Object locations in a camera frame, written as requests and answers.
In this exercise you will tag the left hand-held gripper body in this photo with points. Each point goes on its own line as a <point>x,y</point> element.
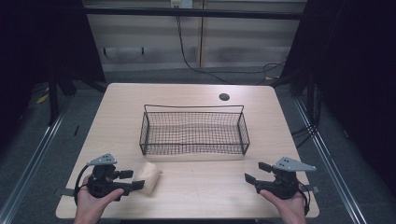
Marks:
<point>104,186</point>

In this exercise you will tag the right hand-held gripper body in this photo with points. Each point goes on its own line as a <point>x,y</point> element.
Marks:
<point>285,186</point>

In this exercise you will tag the beige bread loaf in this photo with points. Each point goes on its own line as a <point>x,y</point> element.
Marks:
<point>150,174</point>

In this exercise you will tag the person's right hand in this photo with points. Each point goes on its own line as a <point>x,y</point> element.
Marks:
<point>292,210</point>

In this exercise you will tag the person's left hand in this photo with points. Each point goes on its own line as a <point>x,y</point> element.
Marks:
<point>88,208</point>

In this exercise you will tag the dark round table grommet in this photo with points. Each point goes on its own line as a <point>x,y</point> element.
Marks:
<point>224,96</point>

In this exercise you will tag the yellow floor tape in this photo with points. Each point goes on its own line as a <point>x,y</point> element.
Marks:
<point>42,98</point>

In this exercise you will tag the black curtain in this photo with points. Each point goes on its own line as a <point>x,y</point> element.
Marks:
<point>358,77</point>
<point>37,40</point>

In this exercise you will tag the aluminium floor rail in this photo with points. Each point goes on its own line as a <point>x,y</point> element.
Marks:
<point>330,161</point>
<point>31,165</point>

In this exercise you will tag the black horizontal frame bar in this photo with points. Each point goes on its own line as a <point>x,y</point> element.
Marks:
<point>186,12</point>

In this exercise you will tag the white wall socket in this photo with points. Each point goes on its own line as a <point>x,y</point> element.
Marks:
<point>181,3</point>

